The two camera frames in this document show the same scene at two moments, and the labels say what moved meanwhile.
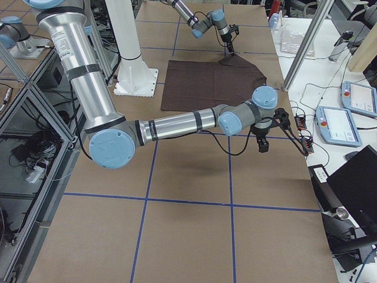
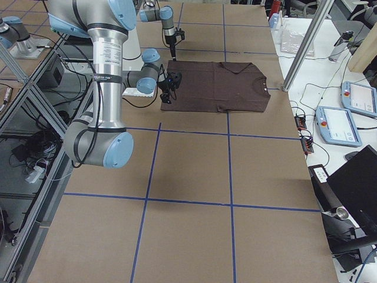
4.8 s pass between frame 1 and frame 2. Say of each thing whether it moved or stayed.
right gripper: moved
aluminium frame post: stayed
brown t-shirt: stayed
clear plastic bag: stayed
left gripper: moved
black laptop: stayed
